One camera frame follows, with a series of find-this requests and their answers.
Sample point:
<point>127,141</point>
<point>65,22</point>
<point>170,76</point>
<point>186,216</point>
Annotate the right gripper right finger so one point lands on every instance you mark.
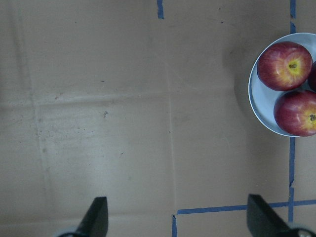
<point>263,221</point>

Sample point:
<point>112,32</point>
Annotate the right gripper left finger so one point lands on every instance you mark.
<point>94,223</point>

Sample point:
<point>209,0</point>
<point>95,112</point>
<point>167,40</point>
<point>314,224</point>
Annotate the plate apple front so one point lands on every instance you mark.
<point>295,112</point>

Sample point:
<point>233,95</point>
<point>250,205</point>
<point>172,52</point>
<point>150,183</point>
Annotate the plate apple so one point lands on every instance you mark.
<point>284,66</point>
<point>295,112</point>
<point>312,78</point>

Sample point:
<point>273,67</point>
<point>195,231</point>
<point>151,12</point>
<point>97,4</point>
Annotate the plate apple far side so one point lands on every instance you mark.
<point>312,78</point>

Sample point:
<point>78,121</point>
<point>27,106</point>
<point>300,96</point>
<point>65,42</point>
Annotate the plate apple near centre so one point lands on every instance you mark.
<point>284,66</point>

